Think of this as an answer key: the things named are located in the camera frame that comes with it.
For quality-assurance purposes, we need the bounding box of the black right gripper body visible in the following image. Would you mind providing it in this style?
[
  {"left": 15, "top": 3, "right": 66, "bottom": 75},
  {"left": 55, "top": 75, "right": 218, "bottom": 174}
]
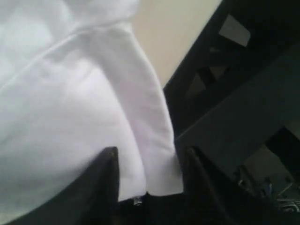
[{"left": 163, "top": 0, "right": 300, "bottom": 225}]

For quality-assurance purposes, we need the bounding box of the white t-shirt red print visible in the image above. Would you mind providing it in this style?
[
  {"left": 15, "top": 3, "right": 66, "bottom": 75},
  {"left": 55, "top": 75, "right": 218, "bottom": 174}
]
[{"left": 0, "top": 0, "right": 183, "bottom": 224}]

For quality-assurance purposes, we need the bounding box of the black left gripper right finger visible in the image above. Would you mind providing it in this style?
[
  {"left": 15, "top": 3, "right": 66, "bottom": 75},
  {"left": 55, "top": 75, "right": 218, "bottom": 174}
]
[{"left": 182, "top": 147, "right": 277, "bottom": 225}]

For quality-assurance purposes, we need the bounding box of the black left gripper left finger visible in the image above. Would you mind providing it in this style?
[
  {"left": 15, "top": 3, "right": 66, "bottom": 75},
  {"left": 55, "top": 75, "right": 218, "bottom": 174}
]
[{"left": 14, "top": 147, "right": 120, "bottom": 225}]

